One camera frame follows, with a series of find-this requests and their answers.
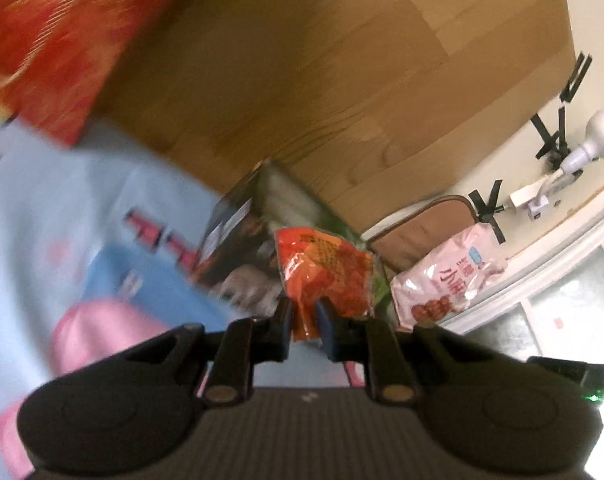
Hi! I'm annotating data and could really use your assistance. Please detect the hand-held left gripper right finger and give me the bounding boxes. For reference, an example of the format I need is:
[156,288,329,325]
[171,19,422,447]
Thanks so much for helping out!
[314,299,489,406]

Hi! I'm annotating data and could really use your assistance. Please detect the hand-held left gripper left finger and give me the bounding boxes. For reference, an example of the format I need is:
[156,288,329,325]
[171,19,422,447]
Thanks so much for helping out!
[109,297,296,406]

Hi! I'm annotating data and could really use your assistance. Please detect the red snack packet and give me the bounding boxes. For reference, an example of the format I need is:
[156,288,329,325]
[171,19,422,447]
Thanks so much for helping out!
[274,227,376,343]

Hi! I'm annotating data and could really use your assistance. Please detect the black printed cardboard box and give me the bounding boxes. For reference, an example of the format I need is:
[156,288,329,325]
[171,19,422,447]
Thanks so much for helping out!
[192,160,379,322]

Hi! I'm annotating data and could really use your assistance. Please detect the pink snack bag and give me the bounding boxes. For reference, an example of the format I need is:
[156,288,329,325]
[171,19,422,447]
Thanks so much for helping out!
[389,222,509,331]

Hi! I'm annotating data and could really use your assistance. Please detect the brown wooden chair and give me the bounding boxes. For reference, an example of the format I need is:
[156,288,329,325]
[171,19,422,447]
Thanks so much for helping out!
[366,195,479,282]

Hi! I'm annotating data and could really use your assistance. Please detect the white power strip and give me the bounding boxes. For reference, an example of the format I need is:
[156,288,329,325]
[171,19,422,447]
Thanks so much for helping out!
[508,170,566,222]

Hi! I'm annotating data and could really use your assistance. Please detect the black tape strips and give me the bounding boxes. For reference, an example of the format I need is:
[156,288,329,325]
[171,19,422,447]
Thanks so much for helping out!
[559,52,594,107]
[469,179,506,244]
[529,105,584,162]

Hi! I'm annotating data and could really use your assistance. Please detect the blue pig printed bedsheet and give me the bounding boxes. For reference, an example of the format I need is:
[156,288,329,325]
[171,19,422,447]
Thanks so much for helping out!
[0,109,364,480]

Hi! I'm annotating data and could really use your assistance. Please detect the wooden headboard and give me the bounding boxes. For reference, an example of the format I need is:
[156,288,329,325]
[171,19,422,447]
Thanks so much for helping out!
[89,0,576,235]

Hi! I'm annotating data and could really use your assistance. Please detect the red gift bag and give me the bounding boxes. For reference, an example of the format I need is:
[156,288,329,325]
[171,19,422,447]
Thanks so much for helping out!
[0,0,184,149]

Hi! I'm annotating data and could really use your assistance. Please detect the white window frame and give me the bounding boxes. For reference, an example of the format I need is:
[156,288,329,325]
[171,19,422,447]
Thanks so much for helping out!
[449,170,604,367]

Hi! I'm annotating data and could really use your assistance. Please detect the white wall device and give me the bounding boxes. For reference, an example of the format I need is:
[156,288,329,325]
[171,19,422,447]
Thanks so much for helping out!
[561,110,604,177]

